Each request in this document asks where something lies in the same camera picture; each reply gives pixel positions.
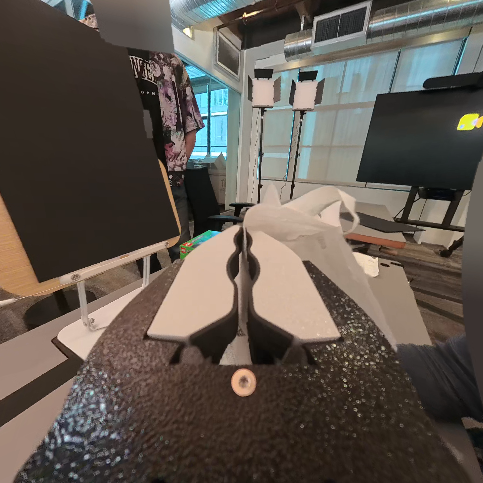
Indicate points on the metal air duct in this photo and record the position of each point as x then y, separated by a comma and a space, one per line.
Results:
415, 19

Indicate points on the studio light panel on stand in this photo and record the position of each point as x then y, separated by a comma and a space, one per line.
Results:
262, 90
306, 94

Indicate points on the low table with wooden edge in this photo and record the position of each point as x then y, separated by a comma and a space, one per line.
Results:
371, 209

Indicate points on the wall vent grille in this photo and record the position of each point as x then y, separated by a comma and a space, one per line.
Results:
228, 54

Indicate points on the white printed paper bag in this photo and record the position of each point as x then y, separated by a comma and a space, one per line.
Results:
328, 271

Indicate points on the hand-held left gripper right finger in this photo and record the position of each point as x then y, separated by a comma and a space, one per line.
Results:
296, 298

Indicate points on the white cardboard box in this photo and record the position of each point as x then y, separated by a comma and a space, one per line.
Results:
219, 181

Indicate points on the white tablet stand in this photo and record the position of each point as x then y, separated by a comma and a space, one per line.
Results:
83, 339

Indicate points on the black video bar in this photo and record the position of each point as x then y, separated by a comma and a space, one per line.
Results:
452, 81

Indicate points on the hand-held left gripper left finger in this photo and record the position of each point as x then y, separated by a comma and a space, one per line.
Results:
192, 294

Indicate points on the black mat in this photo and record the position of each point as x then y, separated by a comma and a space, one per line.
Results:
392, 223

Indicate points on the black display floor stand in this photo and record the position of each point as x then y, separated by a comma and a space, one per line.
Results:
411, 203

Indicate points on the white paper scrap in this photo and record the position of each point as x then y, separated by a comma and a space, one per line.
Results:
366, 264

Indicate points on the white duct vent grille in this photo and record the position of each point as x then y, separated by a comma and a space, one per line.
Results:
339, 22

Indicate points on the large wood-framed black tablet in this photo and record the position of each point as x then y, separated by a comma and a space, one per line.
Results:
75, 151

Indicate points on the black office chair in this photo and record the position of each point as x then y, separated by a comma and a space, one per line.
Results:
203, 196

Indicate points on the large black display screen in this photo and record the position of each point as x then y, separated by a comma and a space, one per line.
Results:
415, 139

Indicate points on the green toy box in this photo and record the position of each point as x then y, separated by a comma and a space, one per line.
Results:
196, 243

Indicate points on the person's right forearm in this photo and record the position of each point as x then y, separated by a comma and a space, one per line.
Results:
441, 377

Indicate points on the grey desk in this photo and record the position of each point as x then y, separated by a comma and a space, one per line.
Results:
396, 302

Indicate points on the large window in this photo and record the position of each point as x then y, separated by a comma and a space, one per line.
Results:
339, 132

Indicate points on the black round pedestal base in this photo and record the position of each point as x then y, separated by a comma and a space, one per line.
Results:
49, 309

